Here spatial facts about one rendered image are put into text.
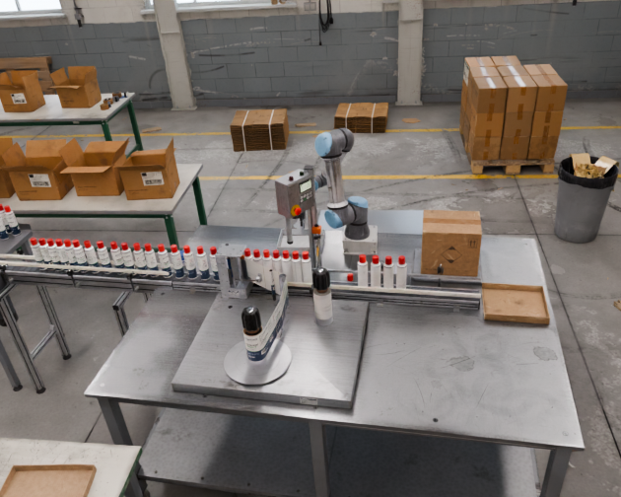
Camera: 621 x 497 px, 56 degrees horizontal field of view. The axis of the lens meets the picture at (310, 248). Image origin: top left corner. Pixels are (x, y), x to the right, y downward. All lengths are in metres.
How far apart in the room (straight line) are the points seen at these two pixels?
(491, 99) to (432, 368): 3.81
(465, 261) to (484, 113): 3.11
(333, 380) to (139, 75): 7.02
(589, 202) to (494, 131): 1.49
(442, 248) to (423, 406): 0.95
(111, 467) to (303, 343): 0.96
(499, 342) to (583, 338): 1.51
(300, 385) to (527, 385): 0.97
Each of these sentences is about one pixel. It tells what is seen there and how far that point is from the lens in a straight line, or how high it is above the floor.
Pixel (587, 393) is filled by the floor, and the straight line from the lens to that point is 3.97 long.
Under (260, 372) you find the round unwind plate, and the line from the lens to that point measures 2.64.
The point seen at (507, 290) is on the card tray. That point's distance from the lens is 3.22.
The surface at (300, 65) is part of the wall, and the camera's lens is 8.34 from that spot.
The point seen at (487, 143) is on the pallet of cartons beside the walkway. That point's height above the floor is 0.33.
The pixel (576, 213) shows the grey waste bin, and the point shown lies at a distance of 5.19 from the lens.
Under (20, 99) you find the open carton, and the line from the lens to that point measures 7.09.
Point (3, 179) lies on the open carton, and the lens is 5.02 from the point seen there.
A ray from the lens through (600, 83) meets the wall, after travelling 8.75.
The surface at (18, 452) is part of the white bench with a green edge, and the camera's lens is 2.82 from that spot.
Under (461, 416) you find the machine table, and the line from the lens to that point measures 2.54.
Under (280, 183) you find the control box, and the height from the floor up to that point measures 1.47.
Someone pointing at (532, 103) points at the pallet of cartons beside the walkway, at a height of 0.73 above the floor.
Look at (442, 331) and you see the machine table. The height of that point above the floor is 0.83.
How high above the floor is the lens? 2.72
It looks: 33 degrees down
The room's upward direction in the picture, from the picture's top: 4 degrees counter-clockwise
